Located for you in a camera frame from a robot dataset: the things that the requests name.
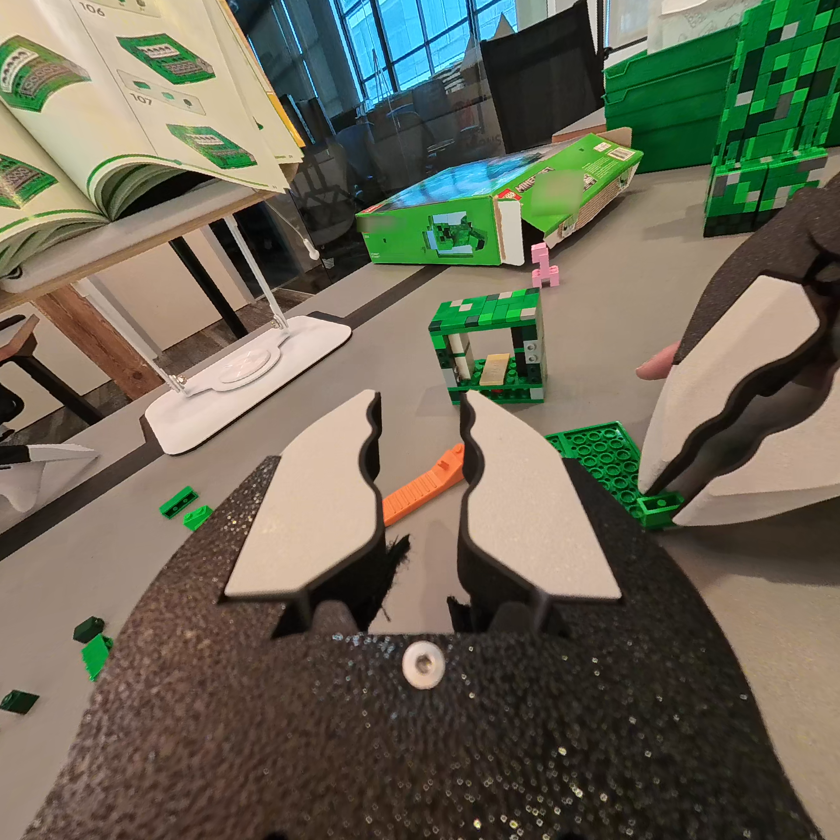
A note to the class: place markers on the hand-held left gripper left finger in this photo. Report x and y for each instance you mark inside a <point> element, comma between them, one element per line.
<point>308,499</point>

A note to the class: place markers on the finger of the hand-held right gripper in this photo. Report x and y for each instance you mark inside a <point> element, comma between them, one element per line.
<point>768,489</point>
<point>728,341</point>

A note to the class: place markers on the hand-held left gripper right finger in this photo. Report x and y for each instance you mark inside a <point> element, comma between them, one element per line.
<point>525,512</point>

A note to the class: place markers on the green lego base plate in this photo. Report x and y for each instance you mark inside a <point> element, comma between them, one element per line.
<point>597,459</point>

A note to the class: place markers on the small green lego brick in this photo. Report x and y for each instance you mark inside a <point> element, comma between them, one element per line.
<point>656,512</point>

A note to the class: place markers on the large green lego creeper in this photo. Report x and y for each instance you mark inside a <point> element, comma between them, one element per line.
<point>768,98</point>

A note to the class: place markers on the pink lego pig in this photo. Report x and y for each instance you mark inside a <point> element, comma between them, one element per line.
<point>541,266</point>

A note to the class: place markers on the green lego set box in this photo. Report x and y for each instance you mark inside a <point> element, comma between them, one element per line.
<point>420,223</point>

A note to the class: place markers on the lego instruction booklet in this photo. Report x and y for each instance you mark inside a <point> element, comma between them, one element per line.
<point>164,85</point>

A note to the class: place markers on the person's right hand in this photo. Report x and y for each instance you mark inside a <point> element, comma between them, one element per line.
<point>658,364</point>

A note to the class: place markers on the orange brick separator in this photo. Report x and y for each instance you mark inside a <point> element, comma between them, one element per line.
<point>420,489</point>

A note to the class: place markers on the scattered small green bricks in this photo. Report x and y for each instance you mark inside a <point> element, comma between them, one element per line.
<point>197,518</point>

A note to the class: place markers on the white book stand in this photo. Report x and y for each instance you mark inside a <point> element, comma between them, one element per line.
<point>262,367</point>

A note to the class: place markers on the green plastic bin stack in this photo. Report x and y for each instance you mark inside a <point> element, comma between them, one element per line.
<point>663,105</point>

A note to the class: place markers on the white paper sheet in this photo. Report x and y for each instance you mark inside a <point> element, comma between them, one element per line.
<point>689,26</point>

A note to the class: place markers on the black office chair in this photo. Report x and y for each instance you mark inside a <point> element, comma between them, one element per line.
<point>544,72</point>

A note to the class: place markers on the white and black stand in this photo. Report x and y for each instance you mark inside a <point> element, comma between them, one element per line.
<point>26,472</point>

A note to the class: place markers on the dark stool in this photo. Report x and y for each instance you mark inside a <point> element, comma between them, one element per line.
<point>19,341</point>

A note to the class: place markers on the window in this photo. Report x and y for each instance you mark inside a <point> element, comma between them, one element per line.
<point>407,39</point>

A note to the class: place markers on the green lego cube frame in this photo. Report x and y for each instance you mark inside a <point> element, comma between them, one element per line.
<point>485,308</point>

